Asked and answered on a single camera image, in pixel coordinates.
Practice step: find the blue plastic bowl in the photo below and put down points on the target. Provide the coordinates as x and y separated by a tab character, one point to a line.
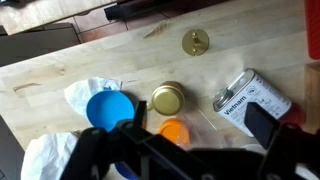
108	110

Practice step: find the wooden spice tray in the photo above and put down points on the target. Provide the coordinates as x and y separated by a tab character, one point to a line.
312	96

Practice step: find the large white cloth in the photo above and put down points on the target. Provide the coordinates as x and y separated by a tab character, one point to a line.
50	158

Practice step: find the red ribbed silicone mat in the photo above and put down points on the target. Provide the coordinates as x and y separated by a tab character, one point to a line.
313	30

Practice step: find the small red object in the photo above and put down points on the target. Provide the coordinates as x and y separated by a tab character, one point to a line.
295	115

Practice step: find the gold disc lid with knob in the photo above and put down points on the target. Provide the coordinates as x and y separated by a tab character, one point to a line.
195	42

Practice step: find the orange lidded clear container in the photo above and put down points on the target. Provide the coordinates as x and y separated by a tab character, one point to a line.
174	131

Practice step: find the gold lidded jar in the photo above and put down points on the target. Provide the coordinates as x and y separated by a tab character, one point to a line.
168	99

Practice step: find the dark blue plastic container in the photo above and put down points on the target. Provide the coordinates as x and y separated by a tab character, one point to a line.
124	171

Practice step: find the black bar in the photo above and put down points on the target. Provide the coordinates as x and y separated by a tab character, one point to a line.
140	10

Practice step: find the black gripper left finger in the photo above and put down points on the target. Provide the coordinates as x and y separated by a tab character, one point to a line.
140	113

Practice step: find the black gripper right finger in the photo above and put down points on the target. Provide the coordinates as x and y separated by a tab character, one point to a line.
261	125

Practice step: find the dark grey box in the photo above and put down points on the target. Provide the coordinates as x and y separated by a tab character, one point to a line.
36	43

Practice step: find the light wooden bench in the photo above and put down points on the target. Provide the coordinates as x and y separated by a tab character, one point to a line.
36	13

